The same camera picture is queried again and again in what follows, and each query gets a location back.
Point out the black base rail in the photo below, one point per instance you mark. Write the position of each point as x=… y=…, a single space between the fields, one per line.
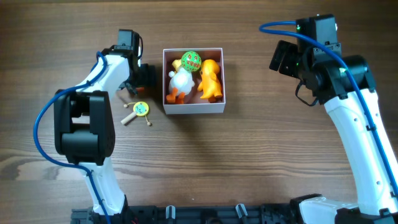
x=261 y=214

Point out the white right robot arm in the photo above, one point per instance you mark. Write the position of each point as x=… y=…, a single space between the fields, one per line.
x=345 y=86

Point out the white cardboard box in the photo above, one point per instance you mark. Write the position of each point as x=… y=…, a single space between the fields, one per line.
x=193 y=104

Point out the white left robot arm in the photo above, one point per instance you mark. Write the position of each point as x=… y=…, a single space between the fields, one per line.
x=84 y=126

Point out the orange round cap toy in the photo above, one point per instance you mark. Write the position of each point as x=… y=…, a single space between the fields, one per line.
x=140 y=89

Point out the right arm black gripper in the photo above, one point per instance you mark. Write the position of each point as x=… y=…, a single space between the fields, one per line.
x=280 y=56

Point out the white duck toy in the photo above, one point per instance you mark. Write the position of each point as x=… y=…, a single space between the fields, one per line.
x=180 y=85

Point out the green patterned ball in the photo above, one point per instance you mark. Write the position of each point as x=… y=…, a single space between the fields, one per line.
x=191 y=61

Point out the orange dinosaur toy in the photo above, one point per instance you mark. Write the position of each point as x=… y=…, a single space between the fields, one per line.
x=210 y=85

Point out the yellow wooden rattle drum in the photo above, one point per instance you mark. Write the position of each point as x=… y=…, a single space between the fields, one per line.
x=139 y=109

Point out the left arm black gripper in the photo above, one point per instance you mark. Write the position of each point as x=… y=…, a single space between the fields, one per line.
x=147 y=76

